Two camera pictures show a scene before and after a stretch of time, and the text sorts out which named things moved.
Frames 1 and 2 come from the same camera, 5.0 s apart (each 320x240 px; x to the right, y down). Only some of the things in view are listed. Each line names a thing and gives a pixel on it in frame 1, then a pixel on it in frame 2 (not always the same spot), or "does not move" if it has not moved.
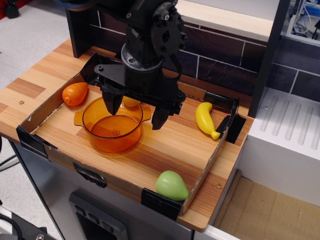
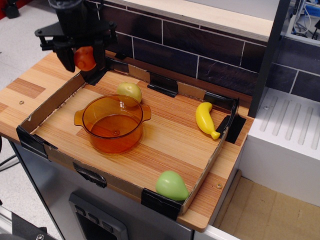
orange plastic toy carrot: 73,93 -> 84,58
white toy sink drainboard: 283,143 does not move
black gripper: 151,86 -> 73,30
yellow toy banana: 204,119 does not move
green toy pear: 170,184 does not move
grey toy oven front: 93,222 does not move
